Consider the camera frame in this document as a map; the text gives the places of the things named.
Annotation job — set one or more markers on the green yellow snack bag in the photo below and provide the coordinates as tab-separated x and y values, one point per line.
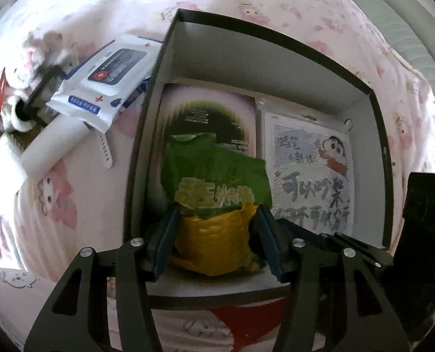
210	234

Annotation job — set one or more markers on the cartoon printed packet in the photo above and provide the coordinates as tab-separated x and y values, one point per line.
305	154

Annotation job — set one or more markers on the pink printed blanket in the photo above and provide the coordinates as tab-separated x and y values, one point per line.
276	0

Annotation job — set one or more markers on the black cardboard box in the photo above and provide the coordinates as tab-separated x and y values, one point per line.
217	55

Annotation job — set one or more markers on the white spiral notebook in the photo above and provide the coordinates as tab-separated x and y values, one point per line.
1	165

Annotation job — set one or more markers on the pink plush toy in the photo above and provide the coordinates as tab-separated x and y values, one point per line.
45	44

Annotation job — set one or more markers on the wet wipes pack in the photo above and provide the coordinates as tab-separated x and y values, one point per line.
103	77

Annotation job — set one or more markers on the grey padded headboard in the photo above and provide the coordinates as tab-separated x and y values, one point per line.
397	14

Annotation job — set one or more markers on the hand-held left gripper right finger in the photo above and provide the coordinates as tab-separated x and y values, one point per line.
272	244

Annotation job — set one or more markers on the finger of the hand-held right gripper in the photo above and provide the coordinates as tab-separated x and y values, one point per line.
334	238

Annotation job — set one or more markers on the small black open box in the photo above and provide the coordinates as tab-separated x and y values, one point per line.
43	80

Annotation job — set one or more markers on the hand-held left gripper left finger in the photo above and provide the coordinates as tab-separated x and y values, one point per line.
166	242

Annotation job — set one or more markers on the white paper roll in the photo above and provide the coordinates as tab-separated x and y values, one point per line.
52	143

